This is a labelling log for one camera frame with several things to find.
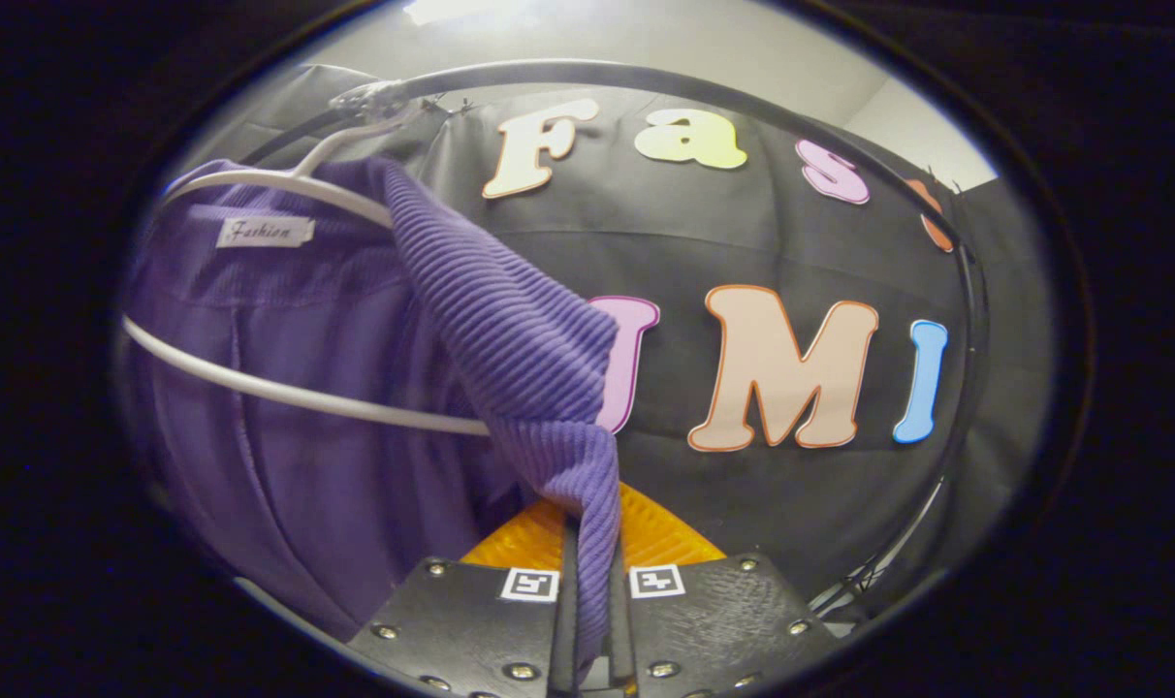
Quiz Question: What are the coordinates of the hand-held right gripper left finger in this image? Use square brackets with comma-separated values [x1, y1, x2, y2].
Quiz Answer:
[347, 498, 583, 698]

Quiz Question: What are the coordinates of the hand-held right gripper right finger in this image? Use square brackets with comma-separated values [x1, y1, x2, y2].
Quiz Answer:
[605, 481, 842, 698]

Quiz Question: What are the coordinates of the purple corduroy jacket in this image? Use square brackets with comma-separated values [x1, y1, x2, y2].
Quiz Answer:
[122, 158, 623, 680]

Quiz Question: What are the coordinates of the white plastic hanger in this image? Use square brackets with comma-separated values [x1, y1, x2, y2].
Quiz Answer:
[120, 97, 496, 437]

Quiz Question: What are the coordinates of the black backdrop cloth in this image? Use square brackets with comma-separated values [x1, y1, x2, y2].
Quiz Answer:
[175, 63, 1054, 621]

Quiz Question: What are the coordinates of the ceiling light panel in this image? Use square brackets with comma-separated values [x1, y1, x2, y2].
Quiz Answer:
[403, 0, 535, 27]

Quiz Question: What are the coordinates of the white cable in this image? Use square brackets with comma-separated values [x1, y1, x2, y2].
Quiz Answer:
[809, 478, 945, 614]

